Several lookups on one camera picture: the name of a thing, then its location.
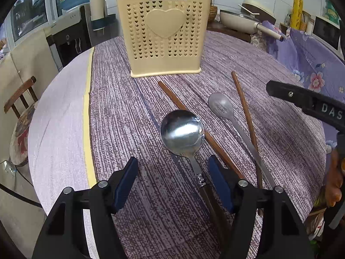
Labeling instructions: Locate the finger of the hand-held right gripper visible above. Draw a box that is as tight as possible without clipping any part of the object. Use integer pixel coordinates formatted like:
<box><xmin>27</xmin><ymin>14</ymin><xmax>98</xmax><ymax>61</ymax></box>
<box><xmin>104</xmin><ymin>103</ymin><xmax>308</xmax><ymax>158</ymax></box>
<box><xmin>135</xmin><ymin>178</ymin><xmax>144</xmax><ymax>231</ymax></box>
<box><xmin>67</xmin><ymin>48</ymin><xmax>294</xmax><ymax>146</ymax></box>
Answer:
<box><xmin>266</xmin><ymin>80</ymin><xmax>314</xmax><ymax>110</ymax></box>

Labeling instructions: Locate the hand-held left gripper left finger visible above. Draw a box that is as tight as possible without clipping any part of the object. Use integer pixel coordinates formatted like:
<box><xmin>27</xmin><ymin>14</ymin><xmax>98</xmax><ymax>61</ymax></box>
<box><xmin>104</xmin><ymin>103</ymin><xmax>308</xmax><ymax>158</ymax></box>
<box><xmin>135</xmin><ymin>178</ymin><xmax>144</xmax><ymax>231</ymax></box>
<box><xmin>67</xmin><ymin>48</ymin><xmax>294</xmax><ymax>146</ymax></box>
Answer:
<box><xmin>32</xmin><ymin>156</ymin><xmax>139</xmax><ymax>259</ymax></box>

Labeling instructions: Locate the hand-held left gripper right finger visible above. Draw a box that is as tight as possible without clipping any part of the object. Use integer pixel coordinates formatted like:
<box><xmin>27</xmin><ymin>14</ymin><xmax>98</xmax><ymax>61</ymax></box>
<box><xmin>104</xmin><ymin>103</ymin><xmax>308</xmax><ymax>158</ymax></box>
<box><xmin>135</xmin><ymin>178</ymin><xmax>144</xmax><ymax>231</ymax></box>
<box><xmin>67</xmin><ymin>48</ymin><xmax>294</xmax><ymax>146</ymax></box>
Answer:
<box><xmin>207</xmin><ymin>155</ymin><xmax>314</xmax><ymax>259</ymax></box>

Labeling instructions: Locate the brown wooden chopstick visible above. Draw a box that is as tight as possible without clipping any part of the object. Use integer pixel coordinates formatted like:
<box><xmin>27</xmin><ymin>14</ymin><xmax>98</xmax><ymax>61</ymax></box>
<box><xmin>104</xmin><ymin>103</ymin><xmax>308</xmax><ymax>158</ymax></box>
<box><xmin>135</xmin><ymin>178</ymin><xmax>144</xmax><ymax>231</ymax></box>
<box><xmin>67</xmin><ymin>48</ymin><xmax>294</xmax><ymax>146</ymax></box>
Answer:
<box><xmin>158</xmin><ymin>80</ymin><xmax>246</xmax><ymax>180</ymax></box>
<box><xmin>231</xmin><ymin>71</ymin><xmax>263</xmax><ymax>216</ymax></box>

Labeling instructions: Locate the metal spoon with wooden handle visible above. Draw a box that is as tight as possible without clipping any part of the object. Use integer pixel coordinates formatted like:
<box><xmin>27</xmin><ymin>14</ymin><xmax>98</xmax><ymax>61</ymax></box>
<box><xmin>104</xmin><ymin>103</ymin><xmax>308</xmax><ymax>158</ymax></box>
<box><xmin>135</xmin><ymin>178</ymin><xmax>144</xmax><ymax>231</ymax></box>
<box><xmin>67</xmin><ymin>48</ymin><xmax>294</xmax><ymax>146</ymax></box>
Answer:
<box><xmin>160</xmin><ymin>110</ymin><xmax>234</xmax><ymax>249</ymax></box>

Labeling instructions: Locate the grey matte spoon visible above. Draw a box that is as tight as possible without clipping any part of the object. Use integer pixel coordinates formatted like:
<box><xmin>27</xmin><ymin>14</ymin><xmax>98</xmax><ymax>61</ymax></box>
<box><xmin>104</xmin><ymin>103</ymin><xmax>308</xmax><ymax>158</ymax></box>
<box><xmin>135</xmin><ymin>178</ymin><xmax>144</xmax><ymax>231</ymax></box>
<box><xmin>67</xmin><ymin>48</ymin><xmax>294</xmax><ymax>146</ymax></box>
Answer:
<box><xmin>208</xmin><ymin>92</ymin><xmax>277</xmax><ymax>191</ymax></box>

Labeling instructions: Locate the cream plastic utensil holder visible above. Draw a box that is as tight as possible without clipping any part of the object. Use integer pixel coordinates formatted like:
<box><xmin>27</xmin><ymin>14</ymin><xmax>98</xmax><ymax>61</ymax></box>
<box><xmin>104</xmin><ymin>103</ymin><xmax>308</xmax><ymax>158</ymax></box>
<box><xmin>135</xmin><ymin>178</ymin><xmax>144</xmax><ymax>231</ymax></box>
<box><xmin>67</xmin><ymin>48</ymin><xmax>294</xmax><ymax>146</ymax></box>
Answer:
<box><xmin>114</xmin><ymin>0</ymin><xmax>213</xmax><ymax>79</ymax></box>

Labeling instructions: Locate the person's right hand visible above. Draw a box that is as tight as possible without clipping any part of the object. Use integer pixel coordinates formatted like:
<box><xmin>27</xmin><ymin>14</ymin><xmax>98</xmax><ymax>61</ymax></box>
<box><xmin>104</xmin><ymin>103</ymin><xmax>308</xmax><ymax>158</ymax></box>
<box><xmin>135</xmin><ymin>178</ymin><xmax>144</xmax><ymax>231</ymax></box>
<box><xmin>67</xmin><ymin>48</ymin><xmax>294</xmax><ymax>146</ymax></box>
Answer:
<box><xmin>325</xmin><ymin>150</ymin><xmax>345</xmax><ymax>209</ymax></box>

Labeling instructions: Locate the purple floral cloth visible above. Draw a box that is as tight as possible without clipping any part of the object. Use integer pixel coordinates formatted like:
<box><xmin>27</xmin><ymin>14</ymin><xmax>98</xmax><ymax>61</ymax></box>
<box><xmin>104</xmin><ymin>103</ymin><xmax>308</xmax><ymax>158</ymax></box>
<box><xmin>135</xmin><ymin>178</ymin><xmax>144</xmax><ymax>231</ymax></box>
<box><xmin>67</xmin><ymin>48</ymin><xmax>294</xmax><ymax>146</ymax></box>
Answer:
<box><xmin>263</xmin><ymin>20</ymin><xmax>345</xmax><ymax>152</ymax></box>

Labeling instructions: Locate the brown floral cloth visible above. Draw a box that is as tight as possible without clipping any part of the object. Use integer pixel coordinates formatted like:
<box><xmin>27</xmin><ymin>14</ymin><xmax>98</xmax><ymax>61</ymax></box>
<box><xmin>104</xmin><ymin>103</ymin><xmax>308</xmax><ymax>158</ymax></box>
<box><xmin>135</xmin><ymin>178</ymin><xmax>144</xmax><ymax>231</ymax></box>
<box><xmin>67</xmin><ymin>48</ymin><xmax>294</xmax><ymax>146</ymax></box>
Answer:
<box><xmin>251</xmin><ymin>31</ymin><xmax>270</xmax><ymax>50</ymax></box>

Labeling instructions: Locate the purple striped tablecloth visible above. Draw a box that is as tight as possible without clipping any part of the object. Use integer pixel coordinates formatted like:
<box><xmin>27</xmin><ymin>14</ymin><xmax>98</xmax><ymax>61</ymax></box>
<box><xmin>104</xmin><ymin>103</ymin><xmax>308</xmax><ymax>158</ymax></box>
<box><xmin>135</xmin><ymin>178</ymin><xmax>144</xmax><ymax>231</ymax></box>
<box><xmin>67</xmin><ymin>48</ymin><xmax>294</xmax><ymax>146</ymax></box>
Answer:
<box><xmin>89</xmin><ymin>30</ymin><xmax>328</xmax><ymax>259</ymax></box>

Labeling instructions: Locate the white microwave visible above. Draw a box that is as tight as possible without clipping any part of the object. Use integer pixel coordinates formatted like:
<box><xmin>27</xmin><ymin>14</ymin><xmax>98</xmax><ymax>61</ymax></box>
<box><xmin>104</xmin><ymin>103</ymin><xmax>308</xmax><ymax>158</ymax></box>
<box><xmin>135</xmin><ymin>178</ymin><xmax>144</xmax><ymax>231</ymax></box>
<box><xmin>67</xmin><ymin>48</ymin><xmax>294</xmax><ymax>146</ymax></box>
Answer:
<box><xmin>310</xmin><ymin>16</ymin><xmax>345</xmax><ymax>60</ymax></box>

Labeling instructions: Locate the glass jar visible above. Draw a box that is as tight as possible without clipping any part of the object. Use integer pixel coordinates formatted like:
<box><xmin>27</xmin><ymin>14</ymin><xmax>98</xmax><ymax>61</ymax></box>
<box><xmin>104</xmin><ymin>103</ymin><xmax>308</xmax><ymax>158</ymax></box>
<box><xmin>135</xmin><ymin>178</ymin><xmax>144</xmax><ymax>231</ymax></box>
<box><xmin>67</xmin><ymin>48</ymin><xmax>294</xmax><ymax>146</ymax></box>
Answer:
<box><xmin>299</xmin><ymin>11</ymin><xmax>310</xmax><ymax>31</ymax></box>

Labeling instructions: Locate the yellow cylinder box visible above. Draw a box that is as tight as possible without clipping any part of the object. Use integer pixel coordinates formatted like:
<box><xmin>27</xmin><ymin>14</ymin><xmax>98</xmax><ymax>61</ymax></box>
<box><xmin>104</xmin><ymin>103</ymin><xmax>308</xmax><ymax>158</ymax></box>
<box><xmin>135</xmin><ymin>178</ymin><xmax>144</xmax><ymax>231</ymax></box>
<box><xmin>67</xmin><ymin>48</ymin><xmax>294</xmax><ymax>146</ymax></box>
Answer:
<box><xmin>290</xmin><ymin>0</ymin><xmax>304</xmax><ymax>30</ymax></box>

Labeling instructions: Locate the white table cover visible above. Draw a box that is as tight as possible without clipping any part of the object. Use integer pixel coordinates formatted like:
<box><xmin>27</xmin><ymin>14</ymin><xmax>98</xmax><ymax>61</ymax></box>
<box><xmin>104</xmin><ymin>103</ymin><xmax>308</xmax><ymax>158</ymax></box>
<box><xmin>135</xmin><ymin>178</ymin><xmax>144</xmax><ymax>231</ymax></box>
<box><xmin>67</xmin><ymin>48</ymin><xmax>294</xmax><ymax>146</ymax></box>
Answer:
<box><xmin>28</xmin><ymin>47</ymin><xmax>97</xmax><ymax>259</ymax></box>

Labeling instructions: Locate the green tin can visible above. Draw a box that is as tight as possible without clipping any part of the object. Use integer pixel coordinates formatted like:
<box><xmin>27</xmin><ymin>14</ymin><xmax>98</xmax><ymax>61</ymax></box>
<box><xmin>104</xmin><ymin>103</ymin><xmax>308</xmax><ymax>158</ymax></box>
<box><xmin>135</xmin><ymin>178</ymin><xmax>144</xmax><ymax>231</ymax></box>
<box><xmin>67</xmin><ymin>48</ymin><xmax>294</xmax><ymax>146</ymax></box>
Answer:
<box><xmin>323</xmin><ymin>0</ymin><xmax>340</xmax><ymax>22</ymax></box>

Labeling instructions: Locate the wooden counter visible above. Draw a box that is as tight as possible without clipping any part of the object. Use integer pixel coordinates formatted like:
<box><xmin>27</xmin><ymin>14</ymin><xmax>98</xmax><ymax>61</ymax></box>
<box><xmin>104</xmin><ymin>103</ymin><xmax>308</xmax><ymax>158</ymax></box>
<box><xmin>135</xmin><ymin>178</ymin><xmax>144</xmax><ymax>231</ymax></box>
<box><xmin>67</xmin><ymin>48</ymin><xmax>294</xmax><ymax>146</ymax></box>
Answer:
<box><xmin>206</xmin><ymin>22</ymin><xmax>252</xmax><ymax>42</ymax></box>

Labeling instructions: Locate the cream rice cooker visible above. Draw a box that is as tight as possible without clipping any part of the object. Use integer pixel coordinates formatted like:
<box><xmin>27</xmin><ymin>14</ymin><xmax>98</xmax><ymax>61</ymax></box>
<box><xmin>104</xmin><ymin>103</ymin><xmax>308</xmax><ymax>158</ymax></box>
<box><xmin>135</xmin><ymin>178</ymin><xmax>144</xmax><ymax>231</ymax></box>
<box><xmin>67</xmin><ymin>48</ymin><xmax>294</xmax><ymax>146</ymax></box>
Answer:
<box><xmin>238</xmin><ymin>0</ymin><xmax>277</xmax><ymax>23</ymax></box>

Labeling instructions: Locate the white ladle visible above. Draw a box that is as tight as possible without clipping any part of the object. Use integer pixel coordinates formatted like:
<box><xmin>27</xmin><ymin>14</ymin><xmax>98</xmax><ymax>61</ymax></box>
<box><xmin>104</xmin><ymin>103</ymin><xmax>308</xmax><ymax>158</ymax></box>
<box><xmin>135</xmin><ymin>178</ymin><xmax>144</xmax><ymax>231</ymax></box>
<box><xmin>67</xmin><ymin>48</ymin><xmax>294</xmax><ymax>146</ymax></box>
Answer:
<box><xmin>238</xmin><ymin>4</ymin><xmax>259</xmax><ymax>15</ymax></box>

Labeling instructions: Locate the woven pattern basin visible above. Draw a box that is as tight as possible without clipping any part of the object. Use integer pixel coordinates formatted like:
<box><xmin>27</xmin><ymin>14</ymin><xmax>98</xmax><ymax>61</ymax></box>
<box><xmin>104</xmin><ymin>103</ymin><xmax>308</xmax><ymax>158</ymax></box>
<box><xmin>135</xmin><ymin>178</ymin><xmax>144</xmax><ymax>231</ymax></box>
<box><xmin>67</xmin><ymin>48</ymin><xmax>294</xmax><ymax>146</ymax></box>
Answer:
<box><xmin>207</xmin><ymin>5</ymin><xmax>218</xmax><ymax>22</ymax></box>

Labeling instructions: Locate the patterned chair cushion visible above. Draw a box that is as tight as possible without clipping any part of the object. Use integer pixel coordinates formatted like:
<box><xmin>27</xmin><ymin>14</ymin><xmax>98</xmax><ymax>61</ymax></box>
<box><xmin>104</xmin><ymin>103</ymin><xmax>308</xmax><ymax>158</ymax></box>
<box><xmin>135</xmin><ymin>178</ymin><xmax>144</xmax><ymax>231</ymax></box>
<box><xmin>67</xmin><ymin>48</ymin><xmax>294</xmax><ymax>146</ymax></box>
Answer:
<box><xmin>9</xmin><ymin>101</ymin><xmax>39</xmax><ymax>166</ymax></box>

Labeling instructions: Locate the wooden chair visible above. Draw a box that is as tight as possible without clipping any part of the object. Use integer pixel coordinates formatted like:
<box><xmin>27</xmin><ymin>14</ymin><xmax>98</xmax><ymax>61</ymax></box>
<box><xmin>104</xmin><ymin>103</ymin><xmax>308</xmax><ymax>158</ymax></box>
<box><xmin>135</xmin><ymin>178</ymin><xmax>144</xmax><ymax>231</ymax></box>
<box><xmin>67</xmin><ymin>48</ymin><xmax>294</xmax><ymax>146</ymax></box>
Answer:
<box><xmin>3</xmin><ymin>76</ymin><xmax>38</xmax><ymax>119</ymax></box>

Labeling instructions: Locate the water dispenser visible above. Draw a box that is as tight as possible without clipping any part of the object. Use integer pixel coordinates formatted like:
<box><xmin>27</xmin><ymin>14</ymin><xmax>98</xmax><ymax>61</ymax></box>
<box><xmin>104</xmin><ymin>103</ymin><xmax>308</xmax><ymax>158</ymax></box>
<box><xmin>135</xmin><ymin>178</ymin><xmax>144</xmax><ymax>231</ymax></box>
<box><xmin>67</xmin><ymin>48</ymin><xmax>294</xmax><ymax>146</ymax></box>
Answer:
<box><xmin>46</xmin><ymin>4</ymin><xmax>93</xmax><ymax>68</ymax></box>

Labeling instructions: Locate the paper towel roll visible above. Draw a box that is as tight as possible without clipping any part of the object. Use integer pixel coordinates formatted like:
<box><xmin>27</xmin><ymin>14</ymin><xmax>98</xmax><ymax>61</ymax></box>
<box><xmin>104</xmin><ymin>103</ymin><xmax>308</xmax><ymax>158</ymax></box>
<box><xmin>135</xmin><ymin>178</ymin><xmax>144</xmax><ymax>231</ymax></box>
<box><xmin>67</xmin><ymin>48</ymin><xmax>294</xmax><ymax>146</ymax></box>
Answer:
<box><xmin>89</xmin><ymin>0</ymin><xmax>106</xmax><ymax>30</ymax></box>

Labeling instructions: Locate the sliding window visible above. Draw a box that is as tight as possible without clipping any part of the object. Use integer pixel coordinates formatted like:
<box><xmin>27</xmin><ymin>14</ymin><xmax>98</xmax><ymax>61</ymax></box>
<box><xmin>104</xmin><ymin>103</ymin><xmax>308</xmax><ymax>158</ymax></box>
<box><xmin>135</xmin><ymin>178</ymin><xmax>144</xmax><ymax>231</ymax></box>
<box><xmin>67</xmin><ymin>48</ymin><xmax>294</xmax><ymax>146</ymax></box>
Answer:
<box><xmin>9</xmin><ymin>0</ymin><xmax>58</xmax><ymax>44</ymax></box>

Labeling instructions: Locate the cream pan with handle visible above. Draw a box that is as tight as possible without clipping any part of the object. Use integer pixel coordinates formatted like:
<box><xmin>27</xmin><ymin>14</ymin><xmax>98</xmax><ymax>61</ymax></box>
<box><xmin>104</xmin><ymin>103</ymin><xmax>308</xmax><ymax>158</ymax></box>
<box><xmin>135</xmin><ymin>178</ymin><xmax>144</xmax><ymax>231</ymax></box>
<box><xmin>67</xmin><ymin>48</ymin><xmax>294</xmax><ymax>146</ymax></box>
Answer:
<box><xmin>219</xmin><ymin>9</ymin><xmax>285</xmax><ymax>42</ymax></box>

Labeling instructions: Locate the black cable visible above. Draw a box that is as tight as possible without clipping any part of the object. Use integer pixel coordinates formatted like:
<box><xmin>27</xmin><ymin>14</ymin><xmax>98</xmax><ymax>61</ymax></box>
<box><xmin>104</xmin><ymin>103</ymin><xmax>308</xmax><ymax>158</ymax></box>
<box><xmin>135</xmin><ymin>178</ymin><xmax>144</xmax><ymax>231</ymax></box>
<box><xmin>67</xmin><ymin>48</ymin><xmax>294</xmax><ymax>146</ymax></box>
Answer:
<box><xmin>0</xmin><ymin>160</ymin><xmax>44</xmax><ymax>209</ymax></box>

